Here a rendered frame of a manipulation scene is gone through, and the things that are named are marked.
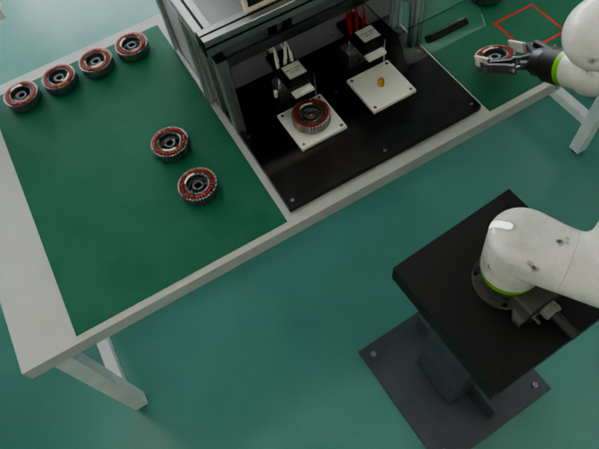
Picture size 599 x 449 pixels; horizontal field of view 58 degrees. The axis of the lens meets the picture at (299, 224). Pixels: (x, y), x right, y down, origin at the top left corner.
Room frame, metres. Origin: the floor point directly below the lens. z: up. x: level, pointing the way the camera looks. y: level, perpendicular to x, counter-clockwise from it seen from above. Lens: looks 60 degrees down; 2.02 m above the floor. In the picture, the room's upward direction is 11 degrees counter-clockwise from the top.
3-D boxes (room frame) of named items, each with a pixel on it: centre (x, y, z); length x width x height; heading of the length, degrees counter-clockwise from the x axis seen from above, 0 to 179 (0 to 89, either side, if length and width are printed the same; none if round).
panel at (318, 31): (1.32, -0.12, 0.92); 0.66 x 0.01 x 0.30; 110
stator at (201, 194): (0.89, 0.26, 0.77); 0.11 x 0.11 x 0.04
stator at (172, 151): (1.06, 0.33, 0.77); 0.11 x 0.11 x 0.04
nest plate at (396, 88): (1.12, -0.32, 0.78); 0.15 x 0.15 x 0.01; 20
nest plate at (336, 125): (1.04, -0.09, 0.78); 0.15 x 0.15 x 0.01; 20
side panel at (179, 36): (1.34, 0.24, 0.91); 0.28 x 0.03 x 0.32; 20
